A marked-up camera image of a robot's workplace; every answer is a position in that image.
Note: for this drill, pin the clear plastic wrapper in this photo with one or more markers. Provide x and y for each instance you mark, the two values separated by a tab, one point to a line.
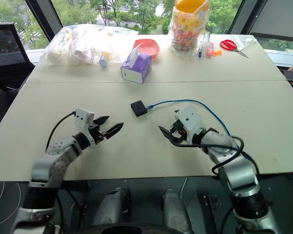
245	41

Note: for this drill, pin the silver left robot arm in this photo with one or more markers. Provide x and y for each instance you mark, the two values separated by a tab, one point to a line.
53	161

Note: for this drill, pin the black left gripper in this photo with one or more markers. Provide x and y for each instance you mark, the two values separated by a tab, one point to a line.
97	134

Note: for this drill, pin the bag with colourful yellow container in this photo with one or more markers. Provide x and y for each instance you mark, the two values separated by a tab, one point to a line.
188	29

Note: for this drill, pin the seated person in dark clothing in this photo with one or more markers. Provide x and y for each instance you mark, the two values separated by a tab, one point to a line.
1	104

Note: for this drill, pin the purple tissue box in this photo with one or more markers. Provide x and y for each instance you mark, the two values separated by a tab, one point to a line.
140	69

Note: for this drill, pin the clear bag of toys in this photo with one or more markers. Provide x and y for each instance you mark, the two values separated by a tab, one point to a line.
85	46

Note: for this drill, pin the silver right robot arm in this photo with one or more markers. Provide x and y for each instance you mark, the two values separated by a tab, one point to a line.
236	165

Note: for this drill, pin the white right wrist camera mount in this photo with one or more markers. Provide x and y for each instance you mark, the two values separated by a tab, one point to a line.
191	122

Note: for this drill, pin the black mesh office chair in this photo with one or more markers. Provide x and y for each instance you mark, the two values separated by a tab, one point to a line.
7	48

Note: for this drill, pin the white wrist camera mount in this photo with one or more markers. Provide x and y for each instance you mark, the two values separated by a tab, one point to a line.
82	118
191	122

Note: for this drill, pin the black smartphone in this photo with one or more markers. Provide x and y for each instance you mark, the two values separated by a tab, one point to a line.
291	76

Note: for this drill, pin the black metal floor bracket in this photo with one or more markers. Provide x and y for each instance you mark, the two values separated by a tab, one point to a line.
213	214

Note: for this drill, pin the black rectangular box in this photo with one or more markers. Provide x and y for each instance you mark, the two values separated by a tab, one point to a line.
138	108

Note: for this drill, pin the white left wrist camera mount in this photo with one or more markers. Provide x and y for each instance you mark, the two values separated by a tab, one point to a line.
82	118

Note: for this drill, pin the pink marker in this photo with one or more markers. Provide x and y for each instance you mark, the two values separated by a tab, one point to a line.
210	50

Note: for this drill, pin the small orange toy piece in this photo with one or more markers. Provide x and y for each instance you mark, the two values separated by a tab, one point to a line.
217	52

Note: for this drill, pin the pink plastic bowl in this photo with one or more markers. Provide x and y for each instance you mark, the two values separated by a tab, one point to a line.
149	50

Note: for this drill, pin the blue pen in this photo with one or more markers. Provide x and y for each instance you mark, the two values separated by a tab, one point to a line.
200	50

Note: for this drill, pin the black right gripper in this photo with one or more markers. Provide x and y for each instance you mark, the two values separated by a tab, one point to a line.
177	128

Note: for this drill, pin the dark rounded robot leg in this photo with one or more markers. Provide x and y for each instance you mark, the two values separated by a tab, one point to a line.
175	212
112	207

